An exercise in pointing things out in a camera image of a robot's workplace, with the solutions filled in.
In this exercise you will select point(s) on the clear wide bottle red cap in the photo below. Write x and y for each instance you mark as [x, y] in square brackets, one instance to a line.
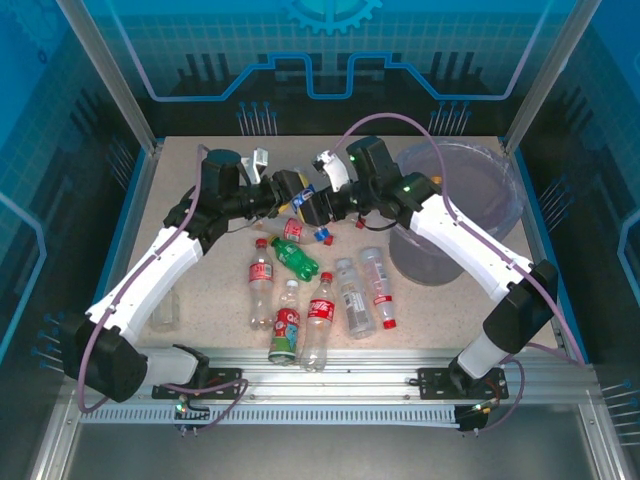
[377, 275]

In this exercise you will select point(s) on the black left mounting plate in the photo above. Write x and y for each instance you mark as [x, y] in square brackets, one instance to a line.
[230, 375]

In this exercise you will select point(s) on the black mounting plate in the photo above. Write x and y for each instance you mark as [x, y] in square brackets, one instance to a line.
[230, 375]
[432, 382]

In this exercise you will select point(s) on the small red label cola bottle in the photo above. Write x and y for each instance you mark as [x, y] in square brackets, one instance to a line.
[260, 272]

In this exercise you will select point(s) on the grey round bin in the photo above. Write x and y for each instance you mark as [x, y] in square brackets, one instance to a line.
[425, 265]

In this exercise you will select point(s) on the clear bottle white label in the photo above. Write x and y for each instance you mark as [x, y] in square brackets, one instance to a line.
[352, 300]

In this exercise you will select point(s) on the aluminium lower frame rail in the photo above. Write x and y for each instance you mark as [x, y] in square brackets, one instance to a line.
[47, 465]
[603, 450]

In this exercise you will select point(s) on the black connector block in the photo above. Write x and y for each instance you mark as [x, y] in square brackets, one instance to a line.
[182, 409]
[472, 417]

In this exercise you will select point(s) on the large Coca-Cola bottle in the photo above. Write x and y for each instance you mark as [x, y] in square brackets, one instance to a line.
[320, 307]

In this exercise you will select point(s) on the green Sprite bottle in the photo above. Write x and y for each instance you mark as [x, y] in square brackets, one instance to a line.
[292, 257]

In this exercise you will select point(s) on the aluminium front rail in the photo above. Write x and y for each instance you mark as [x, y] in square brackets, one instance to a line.
[350, 387]

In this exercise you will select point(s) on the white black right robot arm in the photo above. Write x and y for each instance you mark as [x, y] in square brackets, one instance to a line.
[465, 245]

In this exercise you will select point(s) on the blue label Pepsi bottle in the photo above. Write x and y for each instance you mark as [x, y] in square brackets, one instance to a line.
[303, 195]

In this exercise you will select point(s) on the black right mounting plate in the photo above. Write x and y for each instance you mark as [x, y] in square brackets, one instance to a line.
[432, 382]

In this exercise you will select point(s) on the aluminium frame post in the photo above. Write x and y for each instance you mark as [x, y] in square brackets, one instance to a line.
[111, 75]
[546, 75]

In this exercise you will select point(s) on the aluminium blue side rail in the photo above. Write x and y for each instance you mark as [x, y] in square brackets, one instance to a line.
[146, 170]
[539, 240]

